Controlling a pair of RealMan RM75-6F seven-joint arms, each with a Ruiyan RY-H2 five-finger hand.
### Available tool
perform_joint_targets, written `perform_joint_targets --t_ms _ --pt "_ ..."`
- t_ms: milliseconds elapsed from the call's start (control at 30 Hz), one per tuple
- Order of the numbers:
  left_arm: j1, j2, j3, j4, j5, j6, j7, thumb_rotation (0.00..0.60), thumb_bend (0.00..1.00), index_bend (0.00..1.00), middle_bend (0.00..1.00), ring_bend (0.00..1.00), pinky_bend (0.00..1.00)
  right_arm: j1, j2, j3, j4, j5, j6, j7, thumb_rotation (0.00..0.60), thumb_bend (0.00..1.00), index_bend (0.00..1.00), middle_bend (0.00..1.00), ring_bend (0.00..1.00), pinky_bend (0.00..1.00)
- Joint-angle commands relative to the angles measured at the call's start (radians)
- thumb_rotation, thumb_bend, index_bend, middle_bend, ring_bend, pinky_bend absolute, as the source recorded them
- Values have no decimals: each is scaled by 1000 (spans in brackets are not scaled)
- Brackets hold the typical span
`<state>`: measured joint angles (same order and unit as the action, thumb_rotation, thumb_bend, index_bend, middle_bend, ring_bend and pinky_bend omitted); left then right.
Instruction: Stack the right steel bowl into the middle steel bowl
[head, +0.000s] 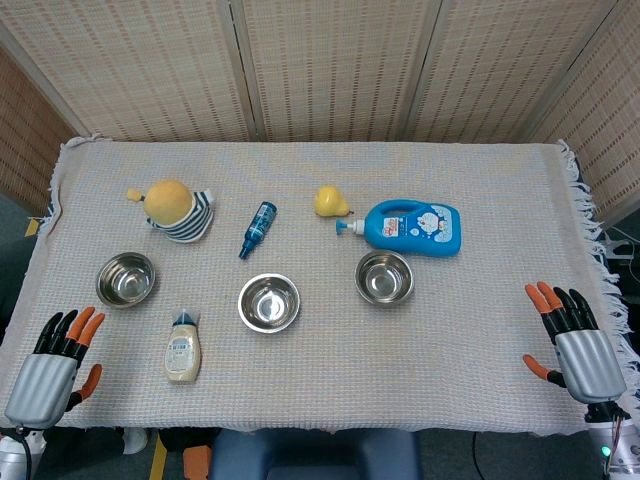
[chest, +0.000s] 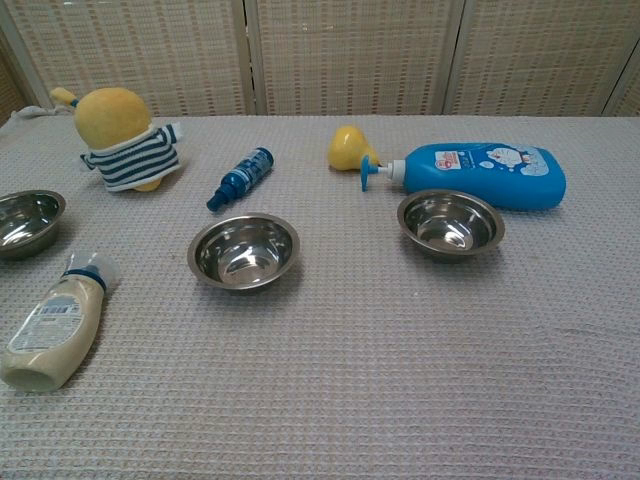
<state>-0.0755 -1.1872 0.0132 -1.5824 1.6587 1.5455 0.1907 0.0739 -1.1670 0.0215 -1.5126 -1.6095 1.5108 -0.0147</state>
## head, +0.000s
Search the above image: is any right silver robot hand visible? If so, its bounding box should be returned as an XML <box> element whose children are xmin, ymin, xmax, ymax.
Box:
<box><xmin>522</xmin><ymin>281</ymin><xmax>629</xmax><ymax>405</ymax></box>

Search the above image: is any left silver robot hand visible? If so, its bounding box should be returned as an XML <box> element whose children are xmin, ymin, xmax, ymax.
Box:
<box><xmin>3</xmin><ymin>306</ymin><xmax>107</xmax><ymax>430</ymax></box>

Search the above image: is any stainless steel bowl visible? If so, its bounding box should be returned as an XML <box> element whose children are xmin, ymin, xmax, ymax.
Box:
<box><xmin>354</xmin><ymin>250</ymin><xmax>416</xmax><ymax>306</ymax></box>
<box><xmin>237</xmin><ymin>272</ymin><xmax>302</xmax><ymax>335</ymax></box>
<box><xmin>95</xmin><ymin>251</ymin><xmax>157</xmax><ymax>309</ymax></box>

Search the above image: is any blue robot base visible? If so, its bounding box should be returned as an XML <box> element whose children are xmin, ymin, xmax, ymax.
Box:
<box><xmin>208</xmin><ymin>428</ymin><xmax>422</xmax><ymax>480</ymax></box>

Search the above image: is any white floor object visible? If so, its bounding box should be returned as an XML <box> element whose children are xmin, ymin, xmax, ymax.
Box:
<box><xmin>122</xmin><ymin>427</ymin><xmax>149</xmax><ymax>455</ymax></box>

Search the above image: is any cream mayonnaise squeeze bottle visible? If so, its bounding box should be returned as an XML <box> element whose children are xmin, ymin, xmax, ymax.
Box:
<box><xmin>164</xmin><ymin>309</ymin><xmax>203</xmax><ymax>385</ymax></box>

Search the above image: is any orange block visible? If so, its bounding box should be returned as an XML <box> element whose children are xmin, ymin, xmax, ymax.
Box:
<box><xmin>182</xmin><ymin>446</ymin><xmax>214</xmax><ymax>479</ymax></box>

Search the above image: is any blue pump detergent bottle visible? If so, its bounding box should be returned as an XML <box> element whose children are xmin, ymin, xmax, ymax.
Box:
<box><xmin>335</xmin><ymin>198</ymin><xmax>463</xmax><ymax>259</ymax></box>

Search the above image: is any yellow plush toy striped shirt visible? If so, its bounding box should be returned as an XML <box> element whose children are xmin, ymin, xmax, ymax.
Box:
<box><xmin>126</xmin><ymin>178</ymin><xmax>216</xmax><ymax>245</ymax></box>

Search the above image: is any beige woven tablecloth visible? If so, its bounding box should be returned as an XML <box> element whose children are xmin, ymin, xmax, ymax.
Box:
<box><xmin>0</xmin><ymin>134</ymin><xmax>632</xmax><ymax>434</ymax></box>

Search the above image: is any small blue spray bottle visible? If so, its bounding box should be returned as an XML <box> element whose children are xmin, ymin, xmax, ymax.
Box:
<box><xmin>238</xmin><ymin>200</ymin><xmax>279</xmax><ymax>261</ymax></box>

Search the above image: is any yellow pear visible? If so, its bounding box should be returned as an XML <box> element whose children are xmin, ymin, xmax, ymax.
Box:
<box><xmin>313</xmin><ymin>185</ymin><xmax>355</xmax><ymax>219</ymax></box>

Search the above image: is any woven bamboo folding screen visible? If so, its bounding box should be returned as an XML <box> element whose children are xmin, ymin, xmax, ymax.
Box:
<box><xmin>0</xmin><ymin>0</ymin><xmax>640</xmax><ymax>226</ymax></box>

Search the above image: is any black floor cable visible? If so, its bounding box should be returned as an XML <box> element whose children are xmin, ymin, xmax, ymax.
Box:
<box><xmin>471</xmin><ymin>431</ymin><xmax>490</xmax><ymax>477</ymax></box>

